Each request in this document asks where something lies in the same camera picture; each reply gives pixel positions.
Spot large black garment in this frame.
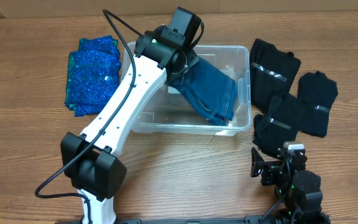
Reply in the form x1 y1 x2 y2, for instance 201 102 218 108
249 39 301 112

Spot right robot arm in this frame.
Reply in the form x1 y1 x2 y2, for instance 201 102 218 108
244 142 331 224

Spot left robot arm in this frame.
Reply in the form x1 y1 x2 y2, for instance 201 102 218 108
60 25 201 223

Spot blue denim jeans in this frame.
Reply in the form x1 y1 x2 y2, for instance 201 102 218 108
170 58 236 126

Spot black garment front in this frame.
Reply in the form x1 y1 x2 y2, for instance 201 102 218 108
253 94 305 158

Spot clear plastic storage bin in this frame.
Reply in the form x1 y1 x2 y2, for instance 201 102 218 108
132 45 252 137

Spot blue sequin fabric bundle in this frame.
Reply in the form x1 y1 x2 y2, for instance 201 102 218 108
64 35 121 117

